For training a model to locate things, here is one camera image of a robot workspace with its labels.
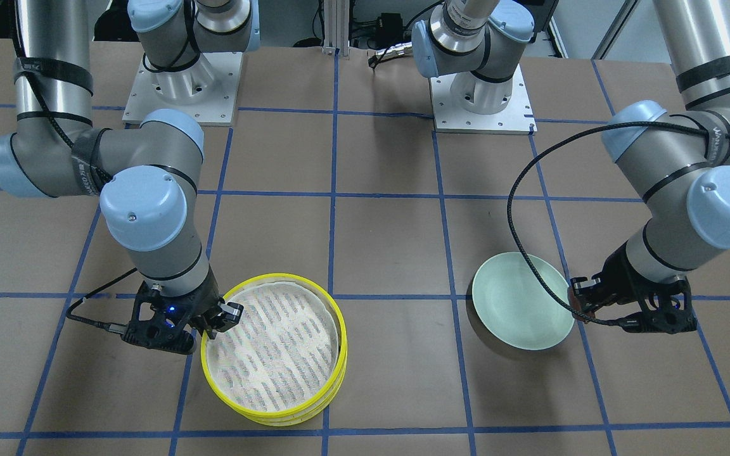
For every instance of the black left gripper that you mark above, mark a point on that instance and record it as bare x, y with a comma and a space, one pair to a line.
623, 278

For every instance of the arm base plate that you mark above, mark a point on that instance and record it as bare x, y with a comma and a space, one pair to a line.
463, 104
207, 91

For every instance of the aluminium frame post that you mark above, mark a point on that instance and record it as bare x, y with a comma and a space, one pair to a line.
336, 28

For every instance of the brown bun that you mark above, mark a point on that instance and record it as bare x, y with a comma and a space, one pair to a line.
575, 303

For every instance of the light green plate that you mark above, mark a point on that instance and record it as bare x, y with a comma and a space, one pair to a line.
515, 308

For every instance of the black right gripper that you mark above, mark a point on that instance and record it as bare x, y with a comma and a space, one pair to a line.
203, 306

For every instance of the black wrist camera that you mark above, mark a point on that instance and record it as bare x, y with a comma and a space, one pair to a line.
159, 322

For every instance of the yellow bamboo steamer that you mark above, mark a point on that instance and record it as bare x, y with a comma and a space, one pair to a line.
295, 415
285, 348

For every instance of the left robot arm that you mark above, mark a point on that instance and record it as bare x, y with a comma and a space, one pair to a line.
679, 164

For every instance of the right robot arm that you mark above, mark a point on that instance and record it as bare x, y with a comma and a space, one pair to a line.
145, 178

